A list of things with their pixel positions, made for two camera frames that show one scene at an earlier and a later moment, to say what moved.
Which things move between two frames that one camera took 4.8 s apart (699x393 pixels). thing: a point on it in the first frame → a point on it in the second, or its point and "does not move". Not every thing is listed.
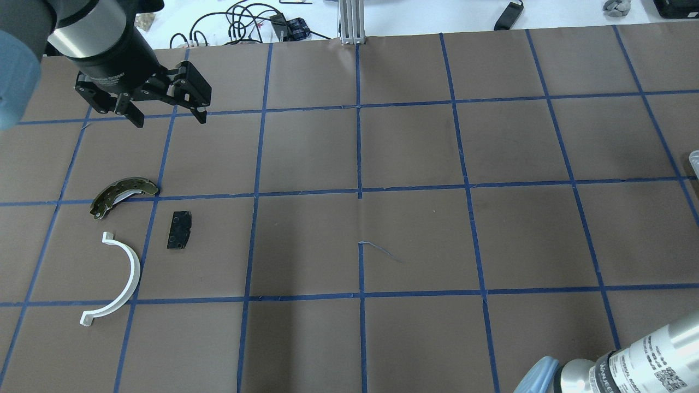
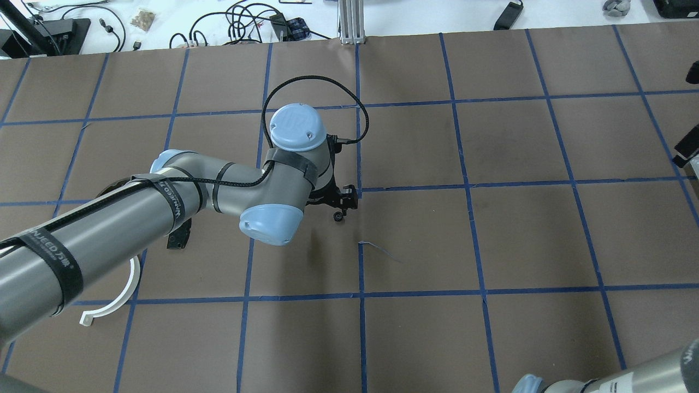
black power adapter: [509, 17] does not move
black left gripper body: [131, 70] → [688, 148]
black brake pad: [179, 230] does not move
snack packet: [144, 21] does not move
